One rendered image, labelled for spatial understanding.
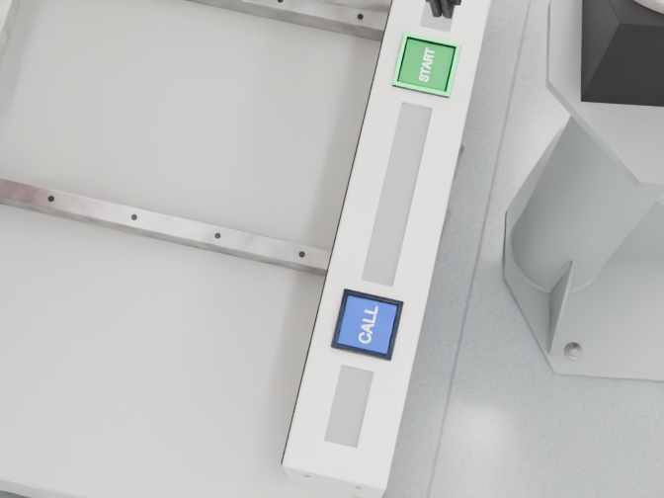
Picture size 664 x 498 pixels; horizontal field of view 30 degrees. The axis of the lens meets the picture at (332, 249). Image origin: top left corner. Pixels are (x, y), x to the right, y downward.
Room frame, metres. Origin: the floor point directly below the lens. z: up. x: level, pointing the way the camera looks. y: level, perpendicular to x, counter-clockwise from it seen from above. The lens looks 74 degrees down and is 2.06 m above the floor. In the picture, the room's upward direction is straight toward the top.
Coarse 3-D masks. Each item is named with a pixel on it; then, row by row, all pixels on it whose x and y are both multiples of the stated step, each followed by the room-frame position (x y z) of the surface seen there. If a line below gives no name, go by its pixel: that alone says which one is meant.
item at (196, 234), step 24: (0, 192) 0.40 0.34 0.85; (24, 192) 0.40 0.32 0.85; (48, 192) 0.40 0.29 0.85; (72, 216) 0.38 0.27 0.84; (96, 216) 0.37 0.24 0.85; (120, 216) 0.37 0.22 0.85; (144, 216) 0.37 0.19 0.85; (168, 216) 0.37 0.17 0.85; (168, 240) 0.35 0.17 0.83; (192, 240) 0.35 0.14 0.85; (216, 240) 0.35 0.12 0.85; (240, 240) 0.35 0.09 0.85; (264, 240) 0.35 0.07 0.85; (288, 264) 0.32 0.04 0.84; (312, 264) 0.32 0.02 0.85
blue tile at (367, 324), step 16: (352, 304) 0.25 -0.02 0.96; (368, 304) 0.25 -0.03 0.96; (384, 304) 0.25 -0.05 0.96; (352, 320) 0.24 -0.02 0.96; (368, 320) 0.24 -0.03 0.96; (384, 320) 0.24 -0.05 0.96; (352, 336) 0.22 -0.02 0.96; (368, 336) 0.22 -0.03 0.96; (384, 336) 0.22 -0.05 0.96; (384, 352) 0.21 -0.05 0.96
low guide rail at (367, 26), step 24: (192, 0) 0.63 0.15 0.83; (216, 0) 0.62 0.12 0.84; (240, 0) 0.61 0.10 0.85; (264, 0) 0.61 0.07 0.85; (288, 0) 0.61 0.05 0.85; (312, 0) 0.61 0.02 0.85; (312, 24) 0.59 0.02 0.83; (336, 24) 0.59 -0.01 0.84; (360, 24) 0.58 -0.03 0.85; (384, 24) 0.58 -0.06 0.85
